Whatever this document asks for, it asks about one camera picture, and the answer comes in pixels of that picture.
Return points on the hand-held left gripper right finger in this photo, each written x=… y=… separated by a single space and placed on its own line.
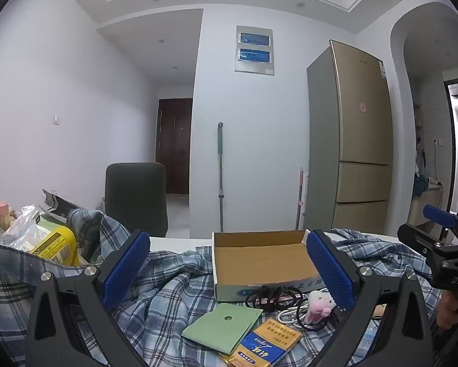
x=328 y=271

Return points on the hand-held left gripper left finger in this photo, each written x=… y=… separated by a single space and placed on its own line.
x=125 y=273

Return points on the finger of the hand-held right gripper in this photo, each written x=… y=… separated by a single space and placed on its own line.
x=439 y=216
x=416 y=237

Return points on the cardboard box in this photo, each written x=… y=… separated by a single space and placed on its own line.
x=259 y=260

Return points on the yellow tissue packet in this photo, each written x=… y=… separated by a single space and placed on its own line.
x=267 y=346

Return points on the green snap pouch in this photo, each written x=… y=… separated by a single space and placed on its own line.
x=217 y=328

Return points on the person's right hand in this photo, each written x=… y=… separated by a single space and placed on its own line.
x=448 y=313

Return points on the beige cabinet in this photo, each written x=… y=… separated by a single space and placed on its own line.
x=424 y=210

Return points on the blue hanging clothing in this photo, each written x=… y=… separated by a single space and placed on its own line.
x=420 y=187

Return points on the blue plaid cloth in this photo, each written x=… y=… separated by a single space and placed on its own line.
x=167 y=275

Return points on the yellow snack bag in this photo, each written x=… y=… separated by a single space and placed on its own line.
x=56 y=244

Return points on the grey chair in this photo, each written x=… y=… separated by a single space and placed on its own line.
x=135 y=198

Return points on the clear plastic bag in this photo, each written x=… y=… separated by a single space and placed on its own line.
x=20 y=229

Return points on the gold refrigerator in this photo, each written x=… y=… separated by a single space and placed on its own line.
x=351 y=130

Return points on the pink capped bottle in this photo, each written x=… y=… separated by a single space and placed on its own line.
x=1 y=216

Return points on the dark brown door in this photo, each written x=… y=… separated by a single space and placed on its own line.
x=175 y=145

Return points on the white light switch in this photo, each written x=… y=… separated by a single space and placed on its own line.
x=56 y=119

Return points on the wall electrical panel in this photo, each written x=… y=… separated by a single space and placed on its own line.
x=255 y=51

